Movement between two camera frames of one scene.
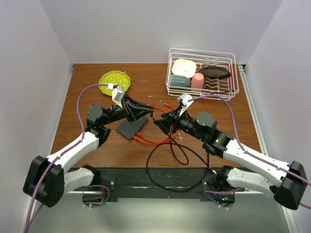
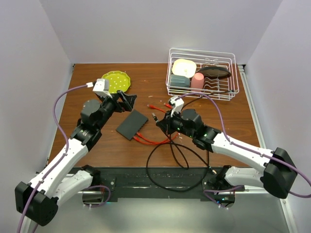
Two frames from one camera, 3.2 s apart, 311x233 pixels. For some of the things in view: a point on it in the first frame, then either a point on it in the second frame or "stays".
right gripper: (165, 124) stays
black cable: (179, 150) → (181, 148)
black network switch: (129, 130) stays
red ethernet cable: (154, 141) stays
